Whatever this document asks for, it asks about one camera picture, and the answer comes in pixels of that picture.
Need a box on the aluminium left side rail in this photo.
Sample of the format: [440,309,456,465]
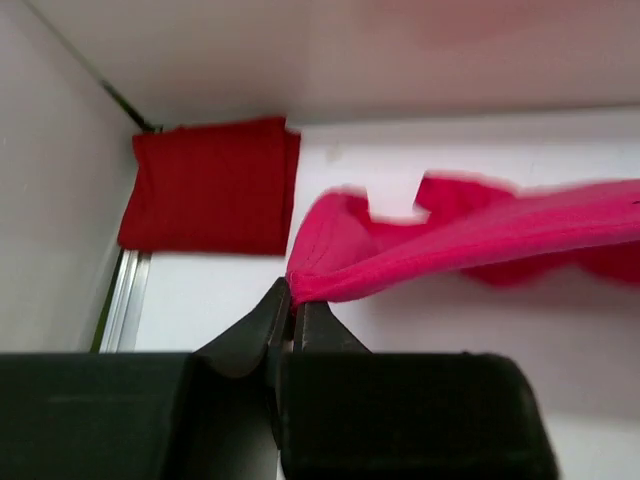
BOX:
[90,250,151,353]

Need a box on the red t-shirt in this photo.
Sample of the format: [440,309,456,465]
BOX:
[118,117,301,256]

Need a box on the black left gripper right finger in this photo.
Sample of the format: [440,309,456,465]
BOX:
[278,302,559,479]

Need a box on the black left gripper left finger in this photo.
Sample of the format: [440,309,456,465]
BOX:
[1,279,290,479]

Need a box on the pink t-shirt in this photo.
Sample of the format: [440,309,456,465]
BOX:
[287,176,639,304]

